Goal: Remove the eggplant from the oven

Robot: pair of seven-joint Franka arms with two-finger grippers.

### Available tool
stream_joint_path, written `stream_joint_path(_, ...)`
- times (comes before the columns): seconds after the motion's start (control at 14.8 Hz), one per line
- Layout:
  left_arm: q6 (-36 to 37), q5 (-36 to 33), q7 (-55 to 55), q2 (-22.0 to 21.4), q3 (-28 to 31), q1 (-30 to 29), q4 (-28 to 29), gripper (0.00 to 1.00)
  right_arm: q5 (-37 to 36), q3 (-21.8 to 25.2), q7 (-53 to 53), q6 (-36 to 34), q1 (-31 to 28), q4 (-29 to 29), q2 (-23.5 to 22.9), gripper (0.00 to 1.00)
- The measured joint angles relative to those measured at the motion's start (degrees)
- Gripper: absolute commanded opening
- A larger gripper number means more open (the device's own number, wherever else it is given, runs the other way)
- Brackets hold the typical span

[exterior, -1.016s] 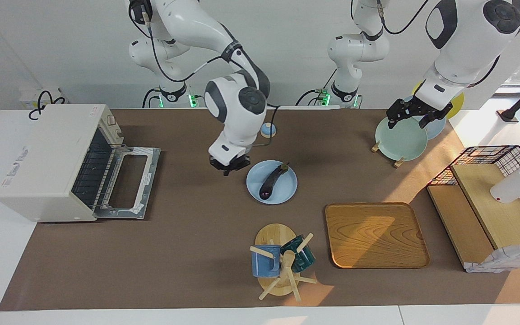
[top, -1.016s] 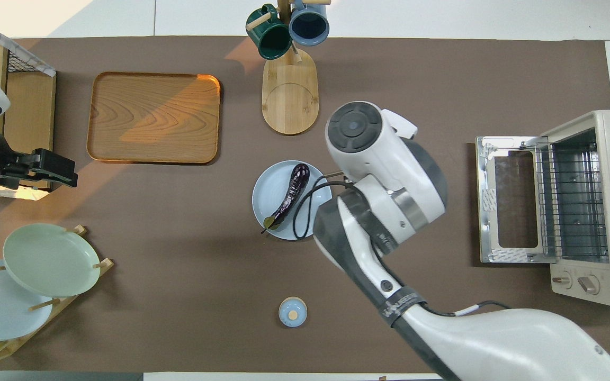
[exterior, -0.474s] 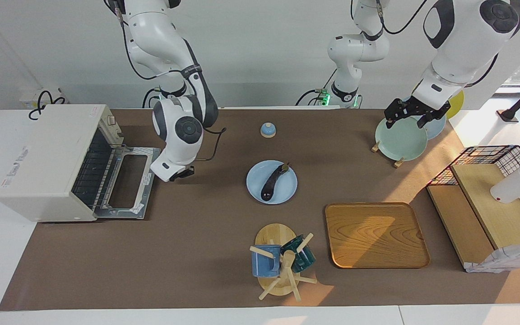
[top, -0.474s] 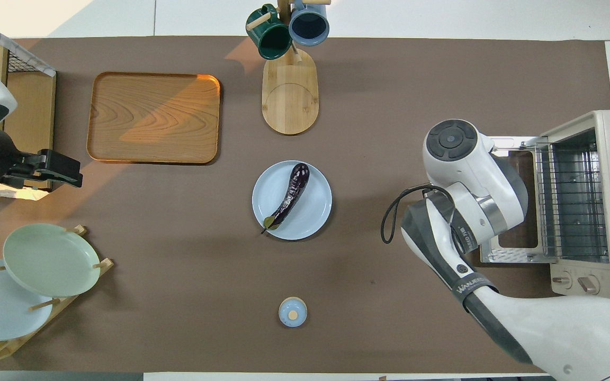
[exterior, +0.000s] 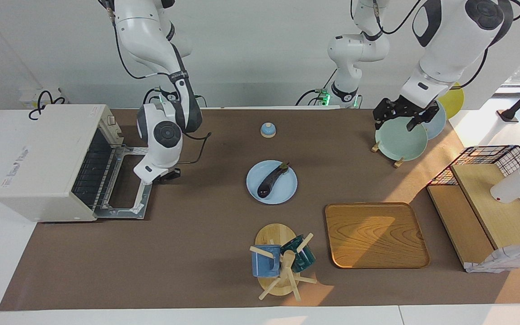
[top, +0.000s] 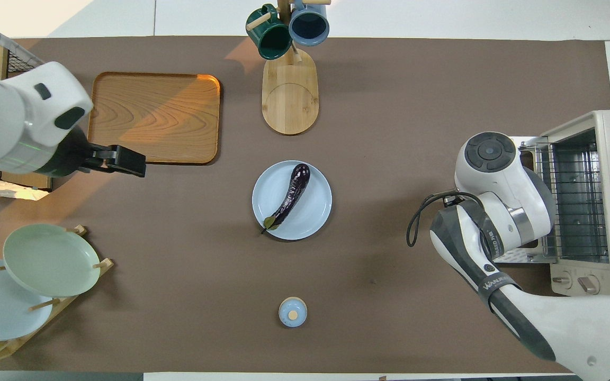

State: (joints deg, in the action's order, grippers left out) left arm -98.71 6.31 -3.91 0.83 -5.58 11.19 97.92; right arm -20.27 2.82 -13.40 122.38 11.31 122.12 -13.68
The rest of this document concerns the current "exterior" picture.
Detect wooden mug tree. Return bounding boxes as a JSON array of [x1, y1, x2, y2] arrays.
[[249, 223, 318, 302]]

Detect brown table mat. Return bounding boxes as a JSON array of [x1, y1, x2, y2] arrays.
[[0, 108, 520, 312]]

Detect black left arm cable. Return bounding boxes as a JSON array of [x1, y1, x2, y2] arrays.
[[350, 0, 423, 36]]

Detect white power strip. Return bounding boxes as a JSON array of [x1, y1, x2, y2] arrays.
[[19, 88, 69, 109]]

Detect dark green mug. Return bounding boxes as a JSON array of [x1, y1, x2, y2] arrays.
[[281, 235, 316, 273]]

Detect light blue plate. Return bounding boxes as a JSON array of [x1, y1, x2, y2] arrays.
[[246, 160, 298, 205]]

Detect black right base cable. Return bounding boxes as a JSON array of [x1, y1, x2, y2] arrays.
[[142, 88, 161, 108]]

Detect white bottle with clear cap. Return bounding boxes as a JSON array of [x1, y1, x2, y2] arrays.
[[490, 153, 520, 204]]

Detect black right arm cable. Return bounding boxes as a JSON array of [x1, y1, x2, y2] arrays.
[[114, 23, 212, 164]]

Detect pale blue plate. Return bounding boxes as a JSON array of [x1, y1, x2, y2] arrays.
[[422, 100, 446, 140]]

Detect wooden step shelf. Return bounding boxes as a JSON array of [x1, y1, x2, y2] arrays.
[[427, 163, 520, 270]]

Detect black base cable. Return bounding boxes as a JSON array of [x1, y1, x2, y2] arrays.
[[142, 88, 161, 108], [295, 68, 338, 107]]

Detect yellow plate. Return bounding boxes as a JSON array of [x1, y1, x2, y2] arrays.
[[438, 84, 464, 120]]

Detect black left base cable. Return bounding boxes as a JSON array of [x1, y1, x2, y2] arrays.
[[295, 68, 338, 107]]

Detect wooden serving tray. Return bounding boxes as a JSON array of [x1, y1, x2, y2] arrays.
[[325, 202, 431, 269]]

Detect blue mug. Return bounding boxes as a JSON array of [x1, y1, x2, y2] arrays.
[[251, 245, 282, 278]]

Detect mint green plate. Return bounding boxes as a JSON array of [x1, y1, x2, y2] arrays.
[[375, 116, 428, 161]]

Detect dark purple eggplant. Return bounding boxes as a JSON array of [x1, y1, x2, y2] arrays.
[[257, 162, 291, 199]]

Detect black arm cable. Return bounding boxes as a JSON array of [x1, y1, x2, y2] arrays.
[[350, 0, 423, 36], [114, 23, 212, 164]]

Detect coiled black cable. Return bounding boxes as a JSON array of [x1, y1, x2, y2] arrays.
[[28, 90, 69, 120]]

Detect white toaster oven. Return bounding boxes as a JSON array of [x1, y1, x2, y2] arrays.
[[0, 105, 123, 223]]

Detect patterned white cloth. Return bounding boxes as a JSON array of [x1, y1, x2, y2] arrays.
[[464, 243, 520, 274]]

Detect wooden plate rack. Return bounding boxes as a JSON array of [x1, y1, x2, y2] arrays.
[[371, 141, 405, 169]]

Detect black wire basket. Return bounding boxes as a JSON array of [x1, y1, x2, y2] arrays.
[[426, 144, 520, 239]]

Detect glass oven door with handle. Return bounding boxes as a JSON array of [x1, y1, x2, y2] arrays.
[[93, 145, 154, 220]]

